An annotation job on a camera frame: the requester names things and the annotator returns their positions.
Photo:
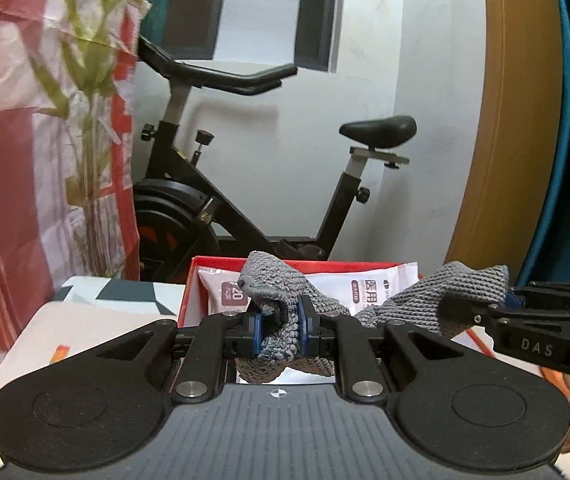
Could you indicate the pink printed backdrop cloth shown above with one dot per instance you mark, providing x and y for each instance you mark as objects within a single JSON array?
[{"x": 66, "y": 141}]

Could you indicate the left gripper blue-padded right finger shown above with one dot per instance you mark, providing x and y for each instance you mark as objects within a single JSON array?
[{"x": 351, "y": 347}]

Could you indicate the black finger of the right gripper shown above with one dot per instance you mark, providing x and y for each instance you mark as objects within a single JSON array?
[{"x": 456, "y": 313}]

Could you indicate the white medical mask package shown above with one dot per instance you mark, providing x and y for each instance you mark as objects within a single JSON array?
[{"x": 354, "y": 290}]

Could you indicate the grey knitted cloth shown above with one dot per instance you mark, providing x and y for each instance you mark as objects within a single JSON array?
[{"x": 315, "y": 309}]

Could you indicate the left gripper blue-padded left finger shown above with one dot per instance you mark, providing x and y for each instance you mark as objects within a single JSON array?
[{"x": 245, "y": 339}]

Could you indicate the red strawberry cardboard box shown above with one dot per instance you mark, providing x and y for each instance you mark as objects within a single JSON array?
[{"x": 285, "y": 279}]

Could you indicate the white patterned table cloth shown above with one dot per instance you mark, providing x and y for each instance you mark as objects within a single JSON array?
[{"x": 92, "y": 393}]

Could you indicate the wooden door frame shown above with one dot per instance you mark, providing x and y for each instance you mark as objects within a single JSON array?
[{"x": 516, "y": 136}]

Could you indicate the dark framed window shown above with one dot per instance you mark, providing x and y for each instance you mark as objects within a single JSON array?
[{"x": 247, "y": 31}]

